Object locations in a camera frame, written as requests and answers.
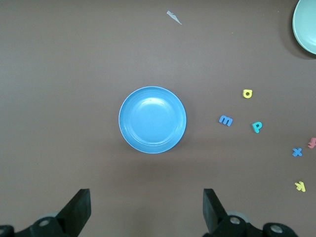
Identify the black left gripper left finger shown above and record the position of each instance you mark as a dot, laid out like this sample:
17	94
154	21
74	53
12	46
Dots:
74	217

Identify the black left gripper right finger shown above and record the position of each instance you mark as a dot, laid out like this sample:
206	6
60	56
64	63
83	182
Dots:
214	217

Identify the blue foam letter m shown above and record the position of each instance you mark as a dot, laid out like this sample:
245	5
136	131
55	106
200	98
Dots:
225	121

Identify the teal foam letter p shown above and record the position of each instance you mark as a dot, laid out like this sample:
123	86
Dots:
256	129

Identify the yellow letter D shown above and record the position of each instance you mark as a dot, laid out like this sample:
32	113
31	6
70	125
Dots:
244	95

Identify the yellow foam letter k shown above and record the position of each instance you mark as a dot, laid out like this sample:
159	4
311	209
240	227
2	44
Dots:
301	187

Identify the blue foam letter x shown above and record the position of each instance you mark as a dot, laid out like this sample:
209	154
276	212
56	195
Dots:
297	152

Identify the blue plate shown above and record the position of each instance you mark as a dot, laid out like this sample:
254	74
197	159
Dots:
152	119

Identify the pink foam letter f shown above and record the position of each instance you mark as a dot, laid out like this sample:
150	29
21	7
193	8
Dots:
312	143

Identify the brown table cover sheet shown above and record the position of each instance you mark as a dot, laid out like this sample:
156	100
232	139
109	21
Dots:
74	74

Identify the clear tape scrap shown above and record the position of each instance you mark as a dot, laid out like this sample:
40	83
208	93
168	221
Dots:
174	16

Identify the pale green plate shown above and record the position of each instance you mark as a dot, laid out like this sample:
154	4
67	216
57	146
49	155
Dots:
307	24

